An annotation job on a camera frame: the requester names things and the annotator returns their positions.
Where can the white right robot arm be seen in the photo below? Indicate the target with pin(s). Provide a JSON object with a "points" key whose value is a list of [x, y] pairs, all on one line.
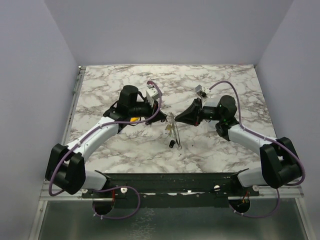
{"points": [[278, 163]]}

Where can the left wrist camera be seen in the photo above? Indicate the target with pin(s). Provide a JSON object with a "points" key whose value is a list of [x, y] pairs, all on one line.
{"points": [[152, 94]]}

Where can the yellow handled tool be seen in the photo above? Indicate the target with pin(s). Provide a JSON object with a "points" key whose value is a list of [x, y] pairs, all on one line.
{"points": [[134, 119]]}

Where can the aluminium table edge rail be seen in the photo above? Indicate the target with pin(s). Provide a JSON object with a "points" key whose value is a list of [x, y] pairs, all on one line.
{"points": [[42, 204]]}

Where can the clear plastic box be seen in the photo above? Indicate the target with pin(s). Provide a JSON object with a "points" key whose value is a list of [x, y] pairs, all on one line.
{"points": [[211, 101]]}

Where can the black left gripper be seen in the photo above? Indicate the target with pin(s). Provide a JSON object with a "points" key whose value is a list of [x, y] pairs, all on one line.
{"points": [[159, 116]]}

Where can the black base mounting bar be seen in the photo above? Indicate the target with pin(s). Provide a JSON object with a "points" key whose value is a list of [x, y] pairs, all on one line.
{"points": [[170, 190]]}

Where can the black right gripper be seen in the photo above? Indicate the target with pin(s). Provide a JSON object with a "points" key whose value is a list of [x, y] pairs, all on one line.
{"points": [[199, 113]]}

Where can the black key tag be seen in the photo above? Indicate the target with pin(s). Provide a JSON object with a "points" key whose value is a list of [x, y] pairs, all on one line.
{"points": [[171, 144]]}

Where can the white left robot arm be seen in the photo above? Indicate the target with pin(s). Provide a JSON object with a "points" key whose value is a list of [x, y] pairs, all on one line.
{"points": [[66, 171]]}

